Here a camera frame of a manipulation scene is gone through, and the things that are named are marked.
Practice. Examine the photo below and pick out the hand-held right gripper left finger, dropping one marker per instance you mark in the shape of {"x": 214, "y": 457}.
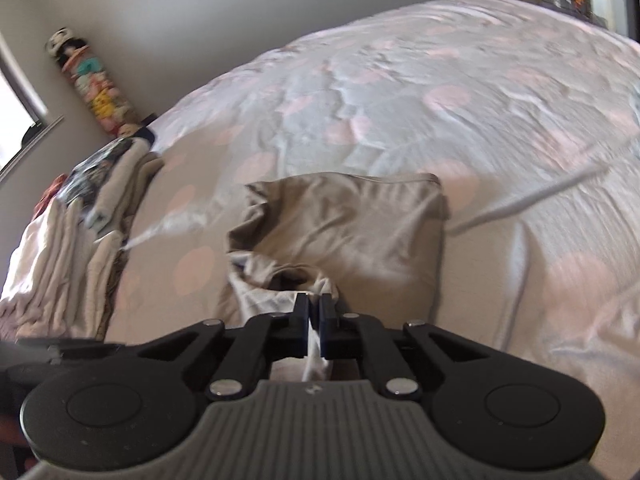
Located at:
{"x": 301, "y": 322}

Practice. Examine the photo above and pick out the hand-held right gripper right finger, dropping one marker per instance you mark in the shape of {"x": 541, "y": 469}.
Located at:
{"x": 327, "y": 322}

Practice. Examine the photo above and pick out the beige long-sleeve shirt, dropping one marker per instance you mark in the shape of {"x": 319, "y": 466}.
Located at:
{"x": 340, "y": 230}

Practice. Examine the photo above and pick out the pile of cream folded clothes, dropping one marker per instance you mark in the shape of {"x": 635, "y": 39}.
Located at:
{"x": 55, "y": 270}

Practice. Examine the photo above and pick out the tan folded garment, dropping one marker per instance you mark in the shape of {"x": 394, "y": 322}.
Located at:
{"x": 145, "y": 180}

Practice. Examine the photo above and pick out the white folded garment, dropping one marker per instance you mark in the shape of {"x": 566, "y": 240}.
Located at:
{"x": 112, "y": 195}

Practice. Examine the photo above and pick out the polka dot bed duvet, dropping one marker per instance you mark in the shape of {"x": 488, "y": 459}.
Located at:
{"x": 425, "y": 110}

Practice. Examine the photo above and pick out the black and white printed garment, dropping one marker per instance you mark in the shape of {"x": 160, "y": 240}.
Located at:
{"x": 92, "y": 175}

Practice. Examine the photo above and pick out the red cloth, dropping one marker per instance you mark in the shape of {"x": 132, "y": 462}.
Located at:
{"x": 47, "y": 195}

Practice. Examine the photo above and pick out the stack of stuffed toys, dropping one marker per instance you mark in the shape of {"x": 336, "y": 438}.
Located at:
{"x": 95, "y": 85}

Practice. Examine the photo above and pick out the window frame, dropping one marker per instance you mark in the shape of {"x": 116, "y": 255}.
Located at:
{"x": 25, "y": 110}

